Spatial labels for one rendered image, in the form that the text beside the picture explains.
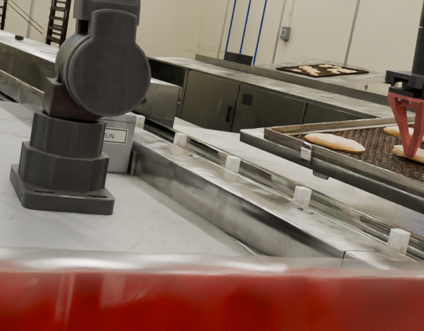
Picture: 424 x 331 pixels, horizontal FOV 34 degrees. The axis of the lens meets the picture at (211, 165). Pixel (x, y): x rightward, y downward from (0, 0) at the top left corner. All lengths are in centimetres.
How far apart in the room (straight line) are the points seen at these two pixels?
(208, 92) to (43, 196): 432
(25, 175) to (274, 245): 25
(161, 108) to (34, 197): 53
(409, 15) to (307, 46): 127
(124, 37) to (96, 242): 19
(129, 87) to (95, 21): 7
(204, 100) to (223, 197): 429
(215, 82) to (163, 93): 374
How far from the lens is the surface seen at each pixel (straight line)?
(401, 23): 596
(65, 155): 68
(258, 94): 442
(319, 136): 93
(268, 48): 734
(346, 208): 72
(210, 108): 489
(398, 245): 62
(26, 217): 63
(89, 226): 63
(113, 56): 65
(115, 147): 86
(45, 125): 68
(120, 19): 65
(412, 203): 75
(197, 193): 73
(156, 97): 115
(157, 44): 840
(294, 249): 59
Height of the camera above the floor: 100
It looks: 10 degrees down
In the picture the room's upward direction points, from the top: 11 degrees clockwise
